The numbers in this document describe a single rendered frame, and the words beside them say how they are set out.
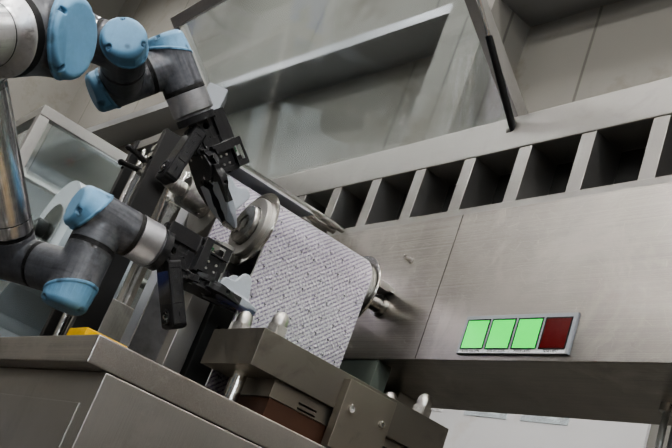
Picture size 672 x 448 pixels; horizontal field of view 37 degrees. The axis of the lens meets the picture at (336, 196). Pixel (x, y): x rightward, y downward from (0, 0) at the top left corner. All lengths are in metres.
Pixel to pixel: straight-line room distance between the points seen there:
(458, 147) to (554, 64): 2.57
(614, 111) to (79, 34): 0.91
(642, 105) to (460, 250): 0.42
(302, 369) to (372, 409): 0.14
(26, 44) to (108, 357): 0.41
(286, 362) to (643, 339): 0.52
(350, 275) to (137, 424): 0.63
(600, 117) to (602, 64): 2.60
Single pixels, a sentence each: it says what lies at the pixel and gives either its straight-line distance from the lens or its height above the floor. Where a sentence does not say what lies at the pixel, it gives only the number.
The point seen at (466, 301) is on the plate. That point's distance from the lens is 1.80.
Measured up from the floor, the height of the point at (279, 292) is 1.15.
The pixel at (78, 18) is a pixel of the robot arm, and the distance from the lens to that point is 1.40.
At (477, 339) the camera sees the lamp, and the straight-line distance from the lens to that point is 1.72.
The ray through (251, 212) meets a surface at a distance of 1.81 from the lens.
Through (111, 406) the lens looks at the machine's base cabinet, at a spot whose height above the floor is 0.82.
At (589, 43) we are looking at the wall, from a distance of 4.56.
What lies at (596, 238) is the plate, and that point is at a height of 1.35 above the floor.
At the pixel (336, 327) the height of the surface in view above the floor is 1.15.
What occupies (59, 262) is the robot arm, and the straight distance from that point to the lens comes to 1.59.
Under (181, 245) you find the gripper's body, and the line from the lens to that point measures 1.68.
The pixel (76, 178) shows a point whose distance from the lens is 2.75.
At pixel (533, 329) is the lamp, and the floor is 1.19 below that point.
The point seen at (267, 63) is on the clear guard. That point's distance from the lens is 2.58.
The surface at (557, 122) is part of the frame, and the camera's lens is 1.89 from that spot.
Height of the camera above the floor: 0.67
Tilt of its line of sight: 22 degrees up
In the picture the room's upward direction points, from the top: 21 degrees clockwise
